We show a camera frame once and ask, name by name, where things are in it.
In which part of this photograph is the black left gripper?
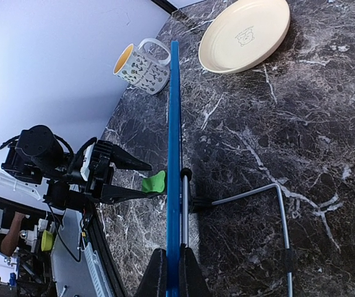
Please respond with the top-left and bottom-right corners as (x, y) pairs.
(43, 139), (161, 210)

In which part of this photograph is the metal whiteboard stand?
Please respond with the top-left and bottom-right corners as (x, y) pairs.
(181, 168), (294, 296)

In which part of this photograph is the blue framed whiteboard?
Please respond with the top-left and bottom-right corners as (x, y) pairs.
(166, 41), (181, 296)

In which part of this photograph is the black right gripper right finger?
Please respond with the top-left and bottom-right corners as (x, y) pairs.
(179, 244), (212, 297)

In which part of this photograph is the black front rail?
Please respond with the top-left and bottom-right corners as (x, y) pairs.
(82, 202), (127, 296)

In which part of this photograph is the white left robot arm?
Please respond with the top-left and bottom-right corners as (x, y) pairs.
(0, 125), (166, 212)

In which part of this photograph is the cream ceramic plate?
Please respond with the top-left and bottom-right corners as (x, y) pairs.
(199, 1), (290, 74)

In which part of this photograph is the green black whiteboard eraser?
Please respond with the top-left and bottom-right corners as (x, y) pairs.
(142, 170), (168, 194)

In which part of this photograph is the white cable duct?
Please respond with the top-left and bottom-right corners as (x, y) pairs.
(82, 237), (114, 297)

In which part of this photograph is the black left corner post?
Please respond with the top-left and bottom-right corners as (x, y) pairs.
(151, 0), (178, 14)

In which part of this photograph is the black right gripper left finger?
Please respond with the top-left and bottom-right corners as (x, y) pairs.
(137, 248), (168, 297)

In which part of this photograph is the patterned white mug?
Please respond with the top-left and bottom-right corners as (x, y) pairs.
(113, 38), (171, 95)

